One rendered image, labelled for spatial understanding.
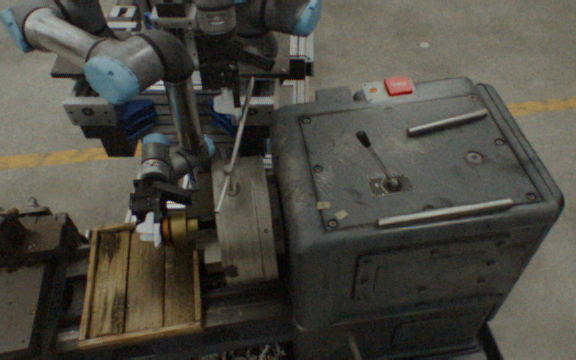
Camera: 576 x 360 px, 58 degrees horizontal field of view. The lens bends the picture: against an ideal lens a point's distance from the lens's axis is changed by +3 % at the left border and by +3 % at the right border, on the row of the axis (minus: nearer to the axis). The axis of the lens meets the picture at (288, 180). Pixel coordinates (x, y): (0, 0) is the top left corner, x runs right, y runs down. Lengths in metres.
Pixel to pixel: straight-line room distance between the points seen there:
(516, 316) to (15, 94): 3.11
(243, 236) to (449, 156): 0.50
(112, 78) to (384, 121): 0.64
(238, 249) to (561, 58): 3.05
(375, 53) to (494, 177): 2.50
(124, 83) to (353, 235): 0.61
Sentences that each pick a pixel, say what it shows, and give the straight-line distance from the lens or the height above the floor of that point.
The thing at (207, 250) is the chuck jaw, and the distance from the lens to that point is 1.22.
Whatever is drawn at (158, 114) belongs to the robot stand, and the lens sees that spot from 1.81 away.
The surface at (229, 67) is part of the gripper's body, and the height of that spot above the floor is 1.47.
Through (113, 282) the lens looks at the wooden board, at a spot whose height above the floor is 0.89.
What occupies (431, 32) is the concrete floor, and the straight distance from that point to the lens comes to 3.88.
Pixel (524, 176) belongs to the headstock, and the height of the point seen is 1.25.
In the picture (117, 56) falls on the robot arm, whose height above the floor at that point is 1.43.
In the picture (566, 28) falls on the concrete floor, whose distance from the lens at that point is 4.17.
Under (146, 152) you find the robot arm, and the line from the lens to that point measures 1.45.
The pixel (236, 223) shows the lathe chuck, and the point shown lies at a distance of 1.14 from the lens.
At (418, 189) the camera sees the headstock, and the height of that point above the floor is 1.26.
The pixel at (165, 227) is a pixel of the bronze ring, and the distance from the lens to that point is 1.28.
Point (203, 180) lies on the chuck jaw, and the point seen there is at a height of 1.19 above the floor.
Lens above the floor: 2.13
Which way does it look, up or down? 50 degrees down
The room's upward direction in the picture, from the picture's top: 3 degrees counter-clockwise
